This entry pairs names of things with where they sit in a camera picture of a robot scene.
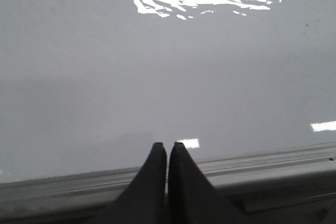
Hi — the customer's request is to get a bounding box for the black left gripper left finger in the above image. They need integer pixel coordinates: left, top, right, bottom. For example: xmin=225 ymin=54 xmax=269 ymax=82
xmin=89 ymin=142 xmax=166 ymax=223

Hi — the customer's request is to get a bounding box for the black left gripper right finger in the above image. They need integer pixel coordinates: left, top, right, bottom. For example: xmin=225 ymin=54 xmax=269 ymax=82
xmin=168 ymin=142 xmax=252 ymax=223

